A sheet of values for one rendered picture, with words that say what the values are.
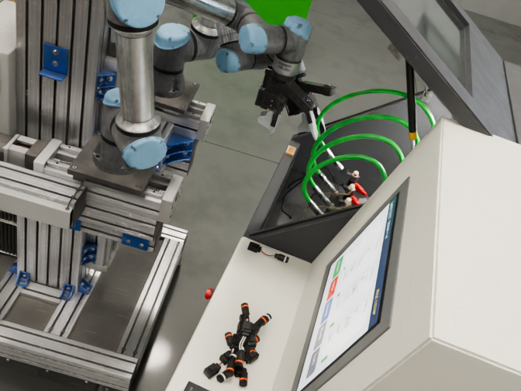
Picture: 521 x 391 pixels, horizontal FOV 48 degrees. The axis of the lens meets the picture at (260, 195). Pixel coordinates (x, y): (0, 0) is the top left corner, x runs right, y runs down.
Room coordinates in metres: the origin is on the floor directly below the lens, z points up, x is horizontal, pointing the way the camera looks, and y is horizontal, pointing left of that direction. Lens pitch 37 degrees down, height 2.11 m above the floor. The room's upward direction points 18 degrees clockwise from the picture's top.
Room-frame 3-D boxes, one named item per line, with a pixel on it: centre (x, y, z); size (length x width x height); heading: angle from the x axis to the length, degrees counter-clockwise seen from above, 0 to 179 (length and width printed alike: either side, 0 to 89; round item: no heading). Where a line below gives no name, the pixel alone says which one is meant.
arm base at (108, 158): (1.38, 0.44, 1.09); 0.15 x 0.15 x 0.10
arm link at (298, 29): (1.52, 0.05, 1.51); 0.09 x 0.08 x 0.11; 129
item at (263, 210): (1.64, -0.04, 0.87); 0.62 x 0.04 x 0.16; 175
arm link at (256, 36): (1.48, 0.13, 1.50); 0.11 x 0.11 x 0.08; 39
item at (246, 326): (0.90, -0.06, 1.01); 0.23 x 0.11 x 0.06; 175
